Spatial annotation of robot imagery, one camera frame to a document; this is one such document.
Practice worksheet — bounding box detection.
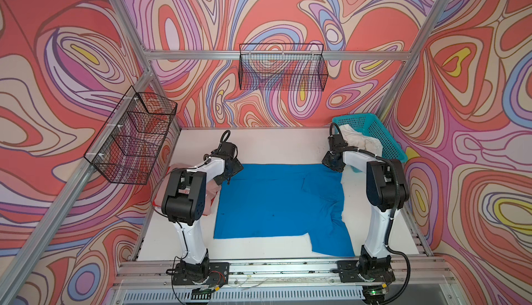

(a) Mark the blue t shirt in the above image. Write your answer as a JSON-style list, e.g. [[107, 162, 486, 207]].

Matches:
[[213, 164, 355, 257]]

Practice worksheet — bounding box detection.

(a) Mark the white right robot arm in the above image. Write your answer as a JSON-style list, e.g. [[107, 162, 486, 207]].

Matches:
[[322, 123, 411, 304]]

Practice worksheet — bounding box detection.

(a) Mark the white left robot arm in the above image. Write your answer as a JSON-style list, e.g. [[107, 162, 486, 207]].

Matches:
[[161, 130, 243, 286]]

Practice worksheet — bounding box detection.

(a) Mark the pink folded t shirt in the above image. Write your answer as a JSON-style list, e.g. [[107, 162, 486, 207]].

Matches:
[[152, 163, 222, 216]]

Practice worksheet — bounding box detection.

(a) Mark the white crumpled t shirt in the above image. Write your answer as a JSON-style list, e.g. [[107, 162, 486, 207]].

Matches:
[[339, 124, 383, 156]]

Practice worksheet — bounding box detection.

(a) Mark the teal plastic basket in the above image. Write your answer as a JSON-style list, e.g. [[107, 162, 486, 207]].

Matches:
[[332, 113, 408, 163]]

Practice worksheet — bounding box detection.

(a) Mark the black wire basket back wall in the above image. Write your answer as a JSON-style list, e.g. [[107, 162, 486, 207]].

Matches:
[[238, 43, 329, 92]]

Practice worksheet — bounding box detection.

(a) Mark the black wire basket wall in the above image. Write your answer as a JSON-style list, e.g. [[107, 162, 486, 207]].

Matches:
[[238, 43, 329, 92], [84, 87, 177, 185]]

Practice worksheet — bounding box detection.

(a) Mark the black wire basket left wall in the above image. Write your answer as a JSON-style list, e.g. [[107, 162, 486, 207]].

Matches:
[[84, 87, 177, 185]]

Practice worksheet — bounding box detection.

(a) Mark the aluminium horizontal frame bar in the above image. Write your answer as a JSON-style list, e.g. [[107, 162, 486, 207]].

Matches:
[[144, 50, 413, 61]]

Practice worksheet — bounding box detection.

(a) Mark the aluminium right frame post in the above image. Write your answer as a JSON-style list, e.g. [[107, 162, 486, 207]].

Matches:
[[376, 0, 451, 122]]

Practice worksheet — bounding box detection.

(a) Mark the aluminium corner frame post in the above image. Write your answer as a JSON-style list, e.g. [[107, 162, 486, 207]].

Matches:
[[109, 0, 167, 97]]

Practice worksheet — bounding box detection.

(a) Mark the aluminium left diagonal frame bar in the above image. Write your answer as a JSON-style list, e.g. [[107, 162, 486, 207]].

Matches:
[[1, 69, 154, 304]]

